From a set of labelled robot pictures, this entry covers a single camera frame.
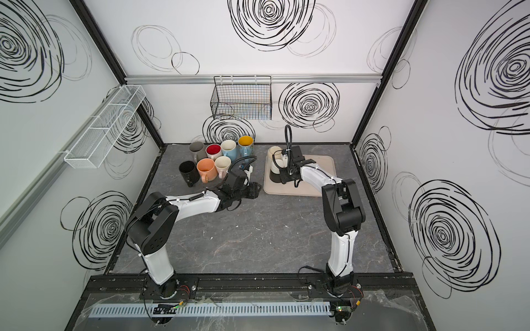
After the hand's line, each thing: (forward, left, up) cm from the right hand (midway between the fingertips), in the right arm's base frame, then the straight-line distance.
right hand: (283, 174), depth 99 cm
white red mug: (+16, +37, 0) cm, 41 cm away
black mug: (-1, +45, +2) cm, 45 cm away
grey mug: (+15, +45, +2) cm, 48 cm away
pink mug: (+6, +31, 0) cm, 31 cm away
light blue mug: (+13, +28, +3) cm, 31 cm away
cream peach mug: (+2, +38, 0) cm, 38 cm away
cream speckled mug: (+3, +3, +10) cm, 11 cm away
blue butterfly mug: (+14, +19, +4) cm, 24 cm away
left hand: (-8, +10, +2) cm, 14 cm away
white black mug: (-1, +4, 0) cm, 4 cm away
